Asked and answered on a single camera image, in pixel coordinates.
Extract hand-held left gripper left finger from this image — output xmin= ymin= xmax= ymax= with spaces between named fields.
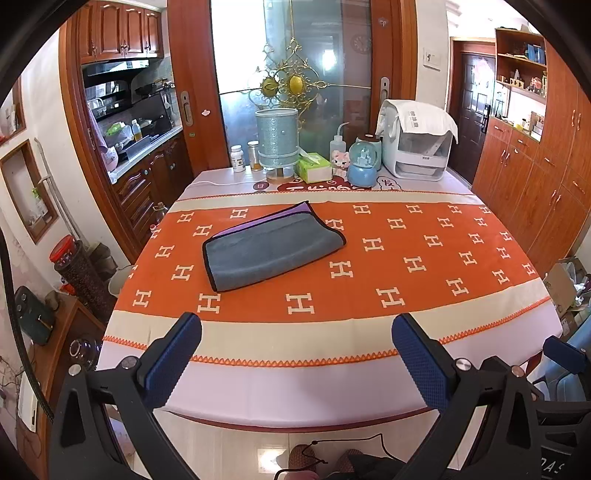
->
xmin=48 ymin=312 xmax=204 ymax=480

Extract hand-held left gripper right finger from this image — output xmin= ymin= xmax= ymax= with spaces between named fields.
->
xmin=392 ymin=313 xmax=546 ymax=480

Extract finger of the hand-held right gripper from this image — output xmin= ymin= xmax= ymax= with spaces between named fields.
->
xmin=543 ymin=336 xmax=588 ymax=376

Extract grey towel with purple side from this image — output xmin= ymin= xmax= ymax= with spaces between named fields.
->
xmin=202 ymin=200 xmax=348 ymax=293

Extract light blue chair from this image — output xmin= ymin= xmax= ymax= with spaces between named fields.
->
xmin=549 ymin=325 xmax=591 ymax=402

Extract cardboard box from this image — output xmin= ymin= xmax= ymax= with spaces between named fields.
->
xmin=542 ymin=257 xmax=591 ymax=334

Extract white bucket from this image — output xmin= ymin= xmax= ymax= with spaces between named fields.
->
xmin=108 ymin=265 xmax=138 ymax=297

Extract orange patterned tablecloth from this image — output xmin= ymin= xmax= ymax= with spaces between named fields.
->
xmin=96 ymin=167 xmax=564 ymax=428

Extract wooden side table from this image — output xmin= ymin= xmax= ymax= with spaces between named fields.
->
xmin=25 ymin=293 xmax=108 ymax=444

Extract dark wicker basket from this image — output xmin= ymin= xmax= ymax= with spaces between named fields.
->
xmin=54 ymin=240 xmax=117 ymax=320

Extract brown slipper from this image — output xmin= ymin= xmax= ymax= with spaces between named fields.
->
xmin=288 ymin=443 xmax=325 ymax=472
xmin=331 ymin=449 xmax=366 ymax=474

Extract dark green device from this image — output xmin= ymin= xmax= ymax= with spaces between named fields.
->
xmin=13 ymin=285 xmax=57 ymax=346

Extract white plastic device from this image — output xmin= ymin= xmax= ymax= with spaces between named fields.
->
xmin=17 ymin=369 xmax=40 ymax=433

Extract red lid jar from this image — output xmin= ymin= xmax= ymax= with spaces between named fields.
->
xmin=49 ymin=234 xmax=78 ymax=269

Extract wooden lower kitchen cabinets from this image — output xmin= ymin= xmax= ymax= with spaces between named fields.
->
xmin=110 ymin=134 xmax=195 ymax=245

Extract wooden kitchen cabinets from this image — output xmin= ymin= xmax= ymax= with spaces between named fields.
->
xmin=75 ymin=0 xmax=165 ymax=65
xmin=110 ymin=134 xmax=195 ymax=245

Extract tall wooden cabinet with shelves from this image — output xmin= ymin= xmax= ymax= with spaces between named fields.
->
xmin=471 ymin=27 xmax=591 ymax=278

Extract white countertop appliance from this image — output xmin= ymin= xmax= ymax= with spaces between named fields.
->
xmin=378 ymin=99 xmax=455 ymax=180

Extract blue snow globe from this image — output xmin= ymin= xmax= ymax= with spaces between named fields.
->
xmin=346 ymin=133 xmax=384 ymax=188

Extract green tissue box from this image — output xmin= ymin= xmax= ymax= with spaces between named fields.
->
xmin=295 ymin=152 xmax=333 ymax=184

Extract clear squeeze wash bottle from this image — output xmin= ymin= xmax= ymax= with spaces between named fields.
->
xmin=329 ymin=122 xmax=349 ymax=162

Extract white cloth cover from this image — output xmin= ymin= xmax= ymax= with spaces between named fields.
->
xmin=376 ymin=98 xmax=459 ymax=144

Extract grey cylindrical canister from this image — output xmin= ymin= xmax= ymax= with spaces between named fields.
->
xmin=255 ymin=108 xmax=301 ymax=182

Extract dark wooden entrance door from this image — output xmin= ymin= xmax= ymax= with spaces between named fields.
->
xmin=451 ymin=38 xmax=498 ymax=184

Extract range hood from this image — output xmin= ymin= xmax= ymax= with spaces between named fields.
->
xmin=83 ymin=58 xmax=151 ymax=78

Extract golden door ornament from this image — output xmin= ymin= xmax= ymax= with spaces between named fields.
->
xmin=249 ymin=39 xmax=328 ymax=116

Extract sliding glass door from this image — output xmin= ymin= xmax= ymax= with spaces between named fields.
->
xmin=210 ymin=0 xmax=376 ymax=182

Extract wooden upper kitchen cabinets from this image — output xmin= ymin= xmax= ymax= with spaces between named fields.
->
xmin=75 ymin=0 xmax=165 ymax=65

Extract thin black cable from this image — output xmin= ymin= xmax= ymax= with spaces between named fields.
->
xmin=274 ymin=433 xmax=395 ymax=480

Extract thick black cable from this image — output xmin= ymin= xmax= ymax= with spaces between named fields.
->
xmin=0 ymin=228 xmax=55 ymax=418

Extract wooden wall niche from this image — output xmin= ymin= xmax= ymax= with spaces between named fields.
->
xmin=0 ymin=139 xmax=61 ymax=244

